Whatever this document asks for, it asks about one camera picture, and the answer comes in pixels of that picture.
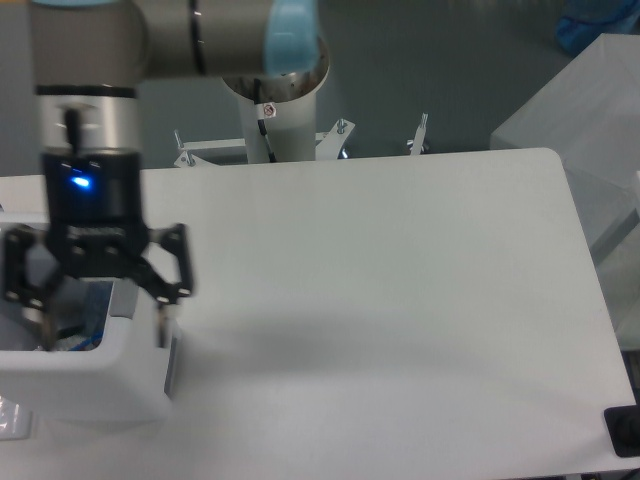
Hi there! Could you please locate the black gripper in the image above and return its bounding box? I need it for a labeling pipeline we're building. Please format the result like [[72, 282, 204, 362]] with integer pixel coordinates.
[[3, 150, 195, 350]]

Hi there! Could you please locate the clear plastic water bottle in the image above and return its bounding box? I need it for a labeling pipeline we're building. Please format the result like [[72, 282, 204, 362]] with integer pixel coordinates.
[[53, 281, 113, 343]]

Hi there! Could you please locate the blue snack wrapper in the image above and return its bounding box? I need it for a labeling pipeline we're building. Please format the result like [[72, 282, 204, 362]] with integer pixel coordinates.
[[48, 330, 104, 352]]

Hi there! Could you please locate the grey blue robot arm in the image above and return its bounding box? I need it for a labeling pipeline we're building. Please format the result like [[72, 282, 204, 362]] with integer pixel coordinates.
[[3, 1, 322, 351]]

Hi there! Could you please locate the white trash can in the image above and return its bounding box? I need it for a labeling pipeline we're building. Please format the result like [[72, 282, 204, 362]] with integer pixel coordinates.
[[0, 213, 183, 426]]

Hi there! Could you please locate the clear plastic item bottom left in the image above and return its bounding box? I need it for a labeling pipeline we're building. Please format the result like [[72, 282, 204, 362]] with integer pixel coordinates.
[[0, 397, 33, 441]]

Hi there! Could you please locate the white side table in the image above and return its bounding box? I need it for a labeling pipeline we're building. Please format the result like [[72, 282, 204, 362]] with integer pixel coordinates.
[[490, 34, 639, 351]]

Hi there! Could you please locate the black device at edge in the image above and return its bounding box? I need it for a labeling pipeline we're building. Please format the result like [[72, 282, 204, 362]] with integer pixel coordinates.
[[604, 405, 639, 458]]

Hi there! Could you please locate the blue bag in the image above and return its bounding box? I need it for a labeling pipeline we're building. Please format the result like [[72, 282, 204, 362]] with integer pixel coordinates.
[[554, 1, 639, 56]]

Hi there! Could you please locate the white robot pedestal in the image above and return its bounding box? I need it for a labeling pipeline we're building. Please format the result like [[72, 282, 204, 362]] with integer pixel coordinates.
[[236, 93, 316, 164]]

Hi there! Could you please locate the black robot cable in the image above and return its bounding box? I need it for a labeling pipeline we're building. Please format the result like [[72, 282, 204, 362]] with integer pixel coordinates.
[[252, 77, 279, 163]]

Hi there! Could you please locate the white pedestal base frame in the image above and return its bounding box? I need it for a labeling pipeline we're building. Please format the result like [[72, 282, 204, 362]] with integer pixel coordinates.
[[174, 113, 430, 168]]

